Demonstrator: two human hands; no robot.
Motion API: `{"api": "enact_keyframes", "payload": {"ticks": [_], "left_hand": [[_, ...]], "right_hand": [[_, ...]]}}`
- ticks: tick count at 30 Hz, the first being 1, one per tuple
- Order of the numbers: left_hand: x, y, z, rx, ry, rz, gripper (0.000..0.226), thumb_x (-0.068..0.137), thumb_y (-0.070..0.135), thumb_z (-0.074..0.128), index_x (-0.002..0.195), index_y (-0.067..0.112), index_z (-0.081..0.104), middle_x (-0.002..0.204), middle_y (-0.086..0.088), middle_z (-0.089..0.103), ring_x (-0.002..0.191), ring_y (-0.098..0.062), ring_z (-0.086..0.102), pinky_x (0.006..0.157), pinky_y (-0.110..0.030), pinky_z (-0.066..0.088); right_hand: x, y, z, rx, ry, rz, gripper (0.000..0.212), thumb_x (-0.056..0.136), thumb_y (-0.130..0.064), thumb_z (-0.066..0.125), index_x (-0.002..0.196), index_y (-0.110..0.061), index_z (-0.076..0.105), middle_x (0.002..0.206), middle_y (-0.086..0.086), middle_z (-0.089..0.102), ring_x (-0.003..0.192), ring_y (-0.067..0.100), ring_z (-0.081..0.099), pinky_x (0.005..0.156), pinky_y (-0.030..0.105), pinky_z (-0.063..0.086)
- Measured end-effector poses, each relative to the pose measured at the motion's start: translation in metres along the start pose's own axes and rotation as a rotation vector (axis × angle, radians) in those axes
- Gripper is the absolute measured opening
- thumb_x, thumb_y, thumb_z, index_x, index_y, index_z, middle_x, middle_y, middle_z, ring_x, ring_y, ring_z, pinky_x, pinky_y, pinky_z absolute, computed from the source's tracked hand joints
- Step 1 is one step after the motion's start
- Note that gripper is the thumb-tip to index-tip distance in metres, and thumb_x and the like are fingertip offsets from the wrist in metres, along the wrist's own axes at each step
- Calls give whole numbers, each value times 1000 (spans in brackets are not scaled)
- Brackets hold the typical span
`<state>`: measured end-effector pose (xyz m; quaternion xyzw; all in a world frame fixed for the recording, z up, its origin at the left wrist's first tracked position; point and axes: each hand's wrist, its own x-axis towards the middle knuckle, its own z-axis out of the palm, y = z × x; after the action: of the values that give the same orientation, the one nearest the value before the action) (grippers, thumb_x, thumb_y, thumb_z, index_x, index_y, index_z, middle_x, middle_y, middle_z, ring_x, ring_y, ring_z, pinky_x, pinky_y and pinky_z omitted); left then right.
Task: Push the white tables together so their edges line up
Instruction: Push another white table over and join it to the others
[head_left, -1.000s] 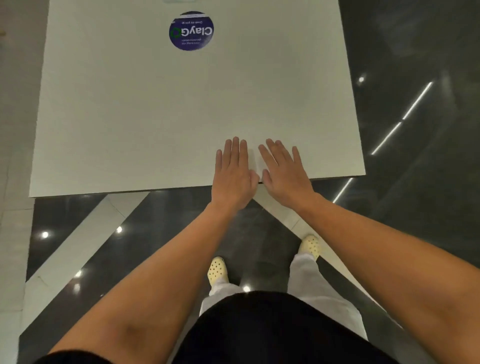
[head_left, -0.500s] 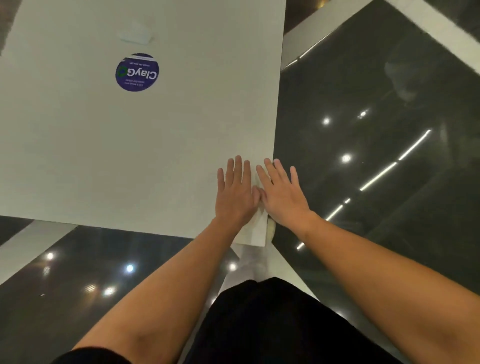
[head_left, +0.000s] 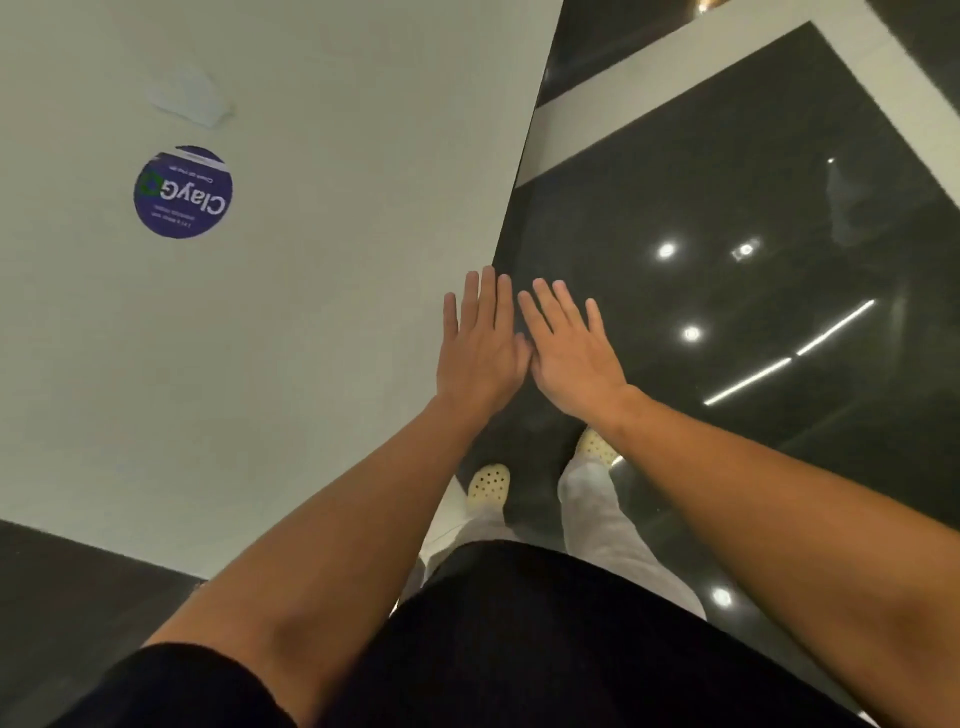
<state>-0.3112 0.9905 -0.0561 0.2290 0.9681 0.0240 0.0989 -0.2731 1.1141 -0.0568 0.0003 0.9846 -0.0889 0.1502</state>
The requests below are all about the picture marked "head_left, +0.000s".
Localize light grey trousers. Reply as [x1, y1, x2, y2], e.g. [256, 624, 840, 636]
[399, 456, 708, 622]

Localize person's left forearm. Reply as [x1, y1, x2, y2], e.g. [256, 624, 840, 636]
[142, 393, 500, 725]

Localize cream perforated clog shoe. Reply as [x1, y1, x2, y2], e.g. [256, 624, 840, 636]
[465, 462, 513, 517]
[574, 426, 624, 468]

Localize black shirt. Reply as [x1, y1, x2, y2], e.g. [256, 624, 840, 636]
[45, 540, 880, 728]

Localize person's right forearm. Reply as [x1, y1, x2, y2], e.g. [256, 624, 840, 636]
[600, 384, 960, 728]

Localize person's left hand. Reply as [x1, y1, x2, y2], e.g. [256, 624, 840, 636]
[435, 266, 534, 422]

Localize person's right hand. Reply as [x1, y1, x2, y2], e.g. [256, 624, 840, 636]
[516, 278, 639, 444]

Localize round blue sticker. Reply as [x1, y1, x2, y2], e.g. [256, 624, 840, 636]
[133, 145, 234, 240]

